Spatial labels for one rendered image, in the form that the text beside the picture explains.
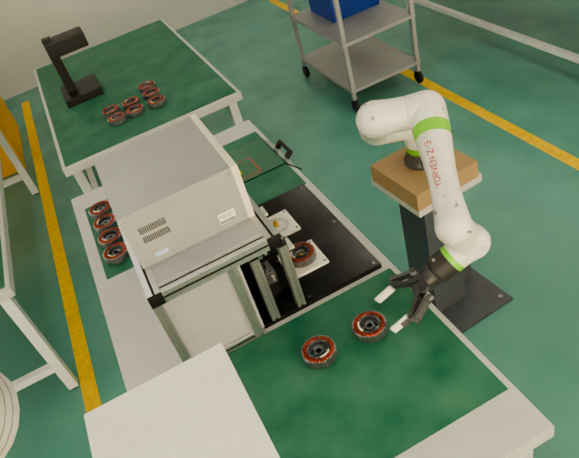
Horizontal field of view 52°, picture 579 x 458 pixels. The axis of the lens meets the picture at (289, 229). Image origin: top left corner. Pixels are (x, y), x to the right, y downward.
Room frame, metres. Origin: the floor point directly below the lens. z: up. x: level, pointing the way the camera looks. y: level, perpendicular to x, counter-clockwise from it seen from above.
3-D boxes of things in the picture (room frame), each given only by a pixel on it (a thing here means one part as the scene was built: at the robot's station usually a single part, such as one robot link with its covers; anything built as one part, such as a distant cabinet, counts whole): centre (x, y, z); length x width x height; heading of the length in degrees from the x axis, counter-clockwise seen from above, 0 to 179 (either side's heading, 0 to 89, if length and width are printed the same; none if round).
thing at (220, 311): (1.38, 0.33, 0.91); 0.28 x 0.03 x 0.32; 104
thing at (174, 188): (1.73, 0.33, 1.22); 0.44 x 0.39 x 0.20; 14
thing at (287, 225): (1.91, 0.05, 0.78); 0.15 x 0.15 x 0.01; 14
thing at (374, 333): (1.27, -0.15, 0.77); 0.11 x 0.11 x 0.04
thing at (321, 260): (1.67, -0.01, 0.78); 0.15 x 0.15 x 0.01; 14
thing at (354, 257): (1.79, 0.03, 0.76); 0.64 x 0.47 x 0.02; 14
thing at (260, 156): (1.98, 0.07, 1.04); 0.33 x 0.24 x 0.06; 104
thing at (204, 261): (1.71, 0.33, 1.09); 0.68 x 0.44 x 0.05; 14
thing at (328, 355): (1.24, 0.03, 0.77); 0.11 x 0.11 x 0.04
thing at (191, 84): (4.05, 0.78, 0.37); 1.85 x 1.10 x 0.75; 14
